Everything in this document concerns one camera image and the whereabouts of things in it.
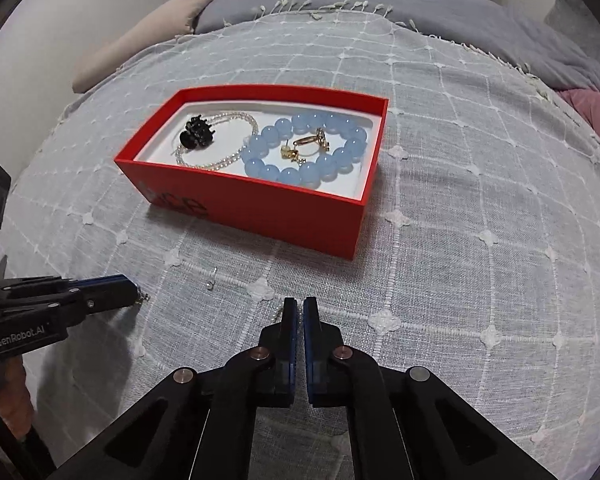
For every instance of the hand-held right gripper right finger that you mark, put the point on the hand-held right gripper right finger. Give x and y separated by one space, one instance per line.
309 330

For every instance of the black hair claw clip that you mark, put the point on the black hair claw clip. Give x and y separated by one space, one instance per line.
196 132

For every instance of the red cardboard box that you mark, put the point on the red cardboard box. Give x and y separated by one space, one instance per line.
260 215

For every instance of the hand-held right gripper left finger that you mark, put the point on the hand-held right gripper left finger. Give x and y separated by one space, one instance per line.
291 330

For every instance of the grey-blue duvet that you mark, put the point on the grey-blue duvet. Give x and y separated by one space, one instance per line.
430 15

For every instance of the beige pillow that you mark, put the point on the beige pillow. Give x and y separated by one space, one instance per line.
130 45

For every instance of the person's left hand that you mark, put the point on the person's left hand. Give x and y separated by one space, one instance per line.
14 390

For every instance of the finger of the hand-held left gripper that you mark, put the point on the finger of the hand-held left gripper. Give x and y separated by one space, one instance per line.
105 301
100 283

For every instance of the pink pillow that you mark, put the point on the pink pillow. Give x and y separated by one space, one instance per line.
595 110

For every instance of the small silver stud earring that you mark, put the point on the small silver stud earring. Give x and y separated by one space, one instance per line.
210 284

